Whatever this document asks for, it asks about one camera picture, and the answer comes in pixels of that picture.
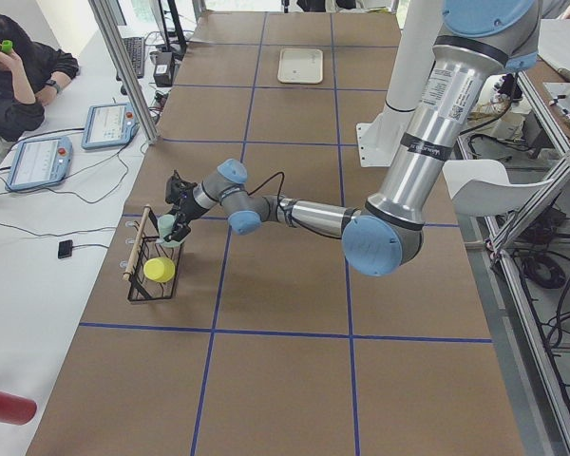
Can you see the yellow cup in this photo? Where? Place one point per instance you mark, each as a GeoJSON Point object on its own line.
{"type": "Point", "coordinates": [159, 269]}

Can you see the white chair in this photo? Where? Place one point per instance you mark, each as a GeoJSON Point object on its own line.
{"type": "Point", "coordinates": [481, 188]}

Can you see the small black device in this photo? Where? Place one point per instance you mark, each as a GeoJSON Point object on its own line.
{"type": "Point", "coordinates": [65, 249]}

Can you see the black wire cup rack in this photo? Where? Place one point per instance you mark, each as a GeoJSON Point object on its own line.
{"type": "Point", "coordinates": [143, 247]}

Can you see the cream rabbit tray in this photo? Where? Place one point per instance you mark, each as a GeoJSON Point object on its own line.
{"type": "Point", "coordinates": [300, 65]}

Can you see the red bottle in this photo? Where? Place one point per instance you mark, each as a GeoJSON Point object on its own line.
{"type": "Point", "coordinates": [16, 410]}

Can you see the aluminium frame post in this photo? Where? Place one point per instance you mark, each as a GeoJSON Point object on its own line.
{"type": "Point", "coordinates": [106, 22]}

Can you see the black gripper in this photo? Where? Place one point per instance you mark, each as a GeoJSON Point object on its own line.
{"type": "Point", "coordinates": [185, 207]}

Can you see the black keyboard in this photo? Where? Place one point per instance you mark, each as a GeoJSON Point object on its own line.
{"type": "Point", "coordinates": [135, 48]}

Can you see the far teach pendant tablet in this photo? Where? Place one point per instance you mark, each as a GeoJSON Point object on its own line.
{"type": "Point", "coordinates": [109, 125]}

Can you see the seated person in black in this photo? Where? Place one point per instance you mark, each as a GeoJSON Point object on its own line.
{"type": "Point", "coordinates": [32, 76]}

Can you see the teach pendant tablet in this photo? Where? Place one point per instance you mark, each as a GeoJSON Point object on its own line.
{"type": "Point", "coordinates": [109, 125]}
{"type": "Point", "coordinates": [39, 163]}

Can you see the light green cup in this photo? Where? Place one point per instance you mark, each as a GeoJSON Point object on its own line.
{"type": "Point", "coordinates": [166, 224]}

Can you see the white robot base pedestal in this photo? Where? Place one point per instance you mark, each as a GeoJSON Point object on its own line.
{"type": "Point", "coordinates": [379, 140]}

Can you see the near teach pendant tablet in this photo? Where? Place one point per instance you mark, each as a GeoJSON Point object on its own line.
{"type": "Point", "coordinates": [39, 163]}

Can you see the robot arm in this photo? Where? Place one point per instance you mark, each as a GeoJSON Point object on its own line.
{"type": "Point", "coordinates": [477, 39]}

